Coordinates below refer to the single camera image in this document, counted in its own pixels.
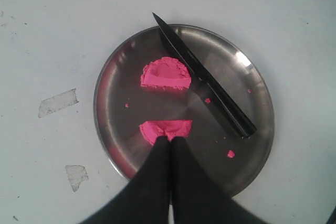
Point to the clear tape piece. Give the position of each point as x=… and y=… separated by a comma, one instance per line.
x=76, y=175
x=57, y=103

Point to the clear tape piece lower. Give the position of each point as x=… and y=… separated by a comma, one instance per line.
x=76, y=175

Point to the round stainless steel plate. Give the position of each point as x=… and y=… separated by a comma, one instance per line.
x=121, y=104

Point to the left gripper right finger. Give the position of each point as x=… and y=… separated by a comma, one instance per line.
x=195, y=197

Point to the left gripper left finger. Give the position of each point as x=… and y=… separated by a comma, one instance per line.
x=146, y=198

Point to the black knife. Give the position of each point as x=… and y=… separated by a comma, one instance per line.
x=226, y=107

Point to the clear tape piece upper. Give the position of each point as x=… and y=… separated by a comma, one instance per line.
x=57, y=103

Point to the pink dough crumb on plate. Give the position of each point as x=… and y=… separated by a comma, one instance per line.
x=230, y=154

